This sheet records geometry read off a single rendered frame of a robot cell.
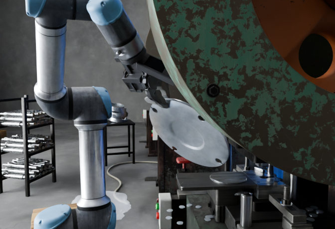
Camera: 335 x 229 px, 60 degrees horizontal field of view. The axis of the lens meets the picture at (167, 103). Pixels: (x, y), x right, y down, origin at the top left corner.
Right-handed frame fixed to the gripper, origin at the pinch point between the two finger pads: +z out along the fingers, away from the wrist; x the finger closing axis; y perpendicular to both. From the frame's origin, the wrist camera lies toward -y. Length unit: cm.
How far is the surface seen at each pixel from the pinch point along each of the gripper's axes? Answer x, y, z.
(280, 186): 2.0, -27.5, 36.4
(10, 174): 6, 234, 116
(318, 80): -0.2, -40.1, -9.6
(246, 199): 14.5, -22.3, 22.5
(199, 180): 9.4, -4.0, 28.3
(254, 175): -1.3, -18.0, 38.9
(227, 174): 2.4, -10.0, 34.6
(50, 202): 14, 182, 135
